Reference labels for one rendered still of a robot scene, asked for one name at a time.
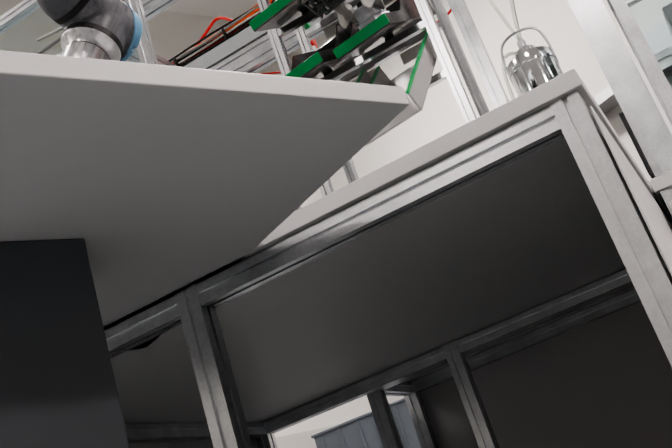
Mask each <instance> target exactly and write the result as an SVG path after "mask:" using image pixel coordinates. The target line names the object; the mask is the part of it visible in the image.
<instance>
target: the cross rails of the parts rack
mask: <svg viewBox="0 0 672 448"><path fill-rule="evenodd" d="M359 1H360V0H354V1H353V2H351V3H349V4H350V5H352V8H353V9H354V10H356V9H357V6H356V4H357V3H358V2H359ZM316 17H318V16H317V15H316V14H315V13H313V12H312V11H311V10H310V11H308V12H307V13H305V14H303V15H302V16H300V17H298V18H297V19H295V20H293V21H292V22H290V23H288V24H287V25H285V26H283V27H282V28H280V29H278V30H277V33H278V36H279V37H280V38H282V37H284V36H286V35H288V34H289V33H291V32H293V31H294V30H296V29H298V28H299V27H301V26H303V25H304V24H306V23H308V22H309V21H311V20H313V19H314V18H316ZM337 20H338V18H337V15H336V13H335V12H334V13H333V14H331V15H329V16H327V17H326V18H324V19H322V20H321V21H319V22H317V23H316V24H314V25H312V26H311V27H309V29H307V30H304V32H305V35H306V36H307V37H310V36H311V35H313V34H315V33H317V32H318V31H320V30H322V29H323V28H325V27H327V26H328V25H330V24H332V23H333V22H335V21H337ZM426 32H427V29H426V27H425V25H424V22H423V21H421V22H419V23H417V24H416V25H414V26H412V27H410V28H409V29H407V30H405V31H403V32H401V33H400V34H398V35H396V36H394V37H393V38H391V39H389V40H387V41H386V42H384V43H382V44H380V45H379V46H377V47H375V48H373V49H372V50H370V51H368V52H366V53H365V54H363V55H361V56H359V57H357V58H356V59H354V60H352V61H350V62H349V63H347V64H345V65H343V66H342V67H340V68H338V69H336V70H335V71H333V72H331V73H329V74H328V75H326V76H324V77H322V78H321V80H332V81H343V82H349V81H351V80H353V79H354V78H356V77H358V76H359V74H360V72H361V70H362V68H365V70H366V71H369V70H371V69H372V68H374V67H376V66H378V65H379V64H381V63H383V62H385V61H387V60H388V59H390V58H392V57H394V56H396V55H397V54H399V53H401V52H403V51H404V50H406V49H408V48H410V47H412V46H413V45H415V44H417V43H419V42H421V41H422V40H423V37H424V34H425V33H426Z"/></svg>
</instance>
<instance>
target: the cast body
mask: <svg viewBox="0 0 672 448"><path fill-rule="evenodd" d="M356 6H357V8H358V9H357V10H356V11H354V12H353V14H354V16H355V17H356V19H357V21H358V22H359V24H360V25H359V26H358V28H359V30H361V29H362V28H364V27H365V26H367V25H368V24H369V23H371V22H372V21H374V20H375V19H376V18H378V17H379V16H380V15H382V14H383V13H387V12H389V11H386V8H384V10H383V9H381V8H379V7H378V6H376V5H374V4H373V6H372V8H371V9H368V8H366V7H364V6H363V5H362V3H361V1H359V2H358V3H357V4H356Z"/></svg>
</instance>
